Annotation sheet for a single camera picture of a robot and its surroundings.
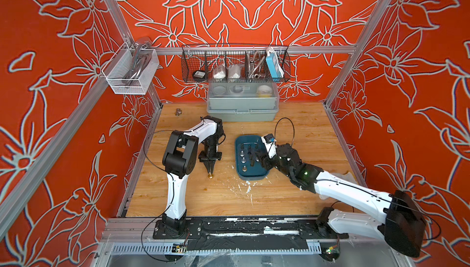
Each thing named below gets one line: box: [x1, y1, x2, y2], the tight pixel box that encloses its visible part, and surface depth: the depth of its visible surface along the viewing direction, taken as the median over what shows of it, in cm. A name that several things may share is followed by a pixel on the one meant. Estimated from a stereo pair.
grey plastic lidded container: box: [206, 82, 280, 123], surface depth 103 cm
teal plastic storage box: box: [235, 134, 270, 181], surface depth 94 cm
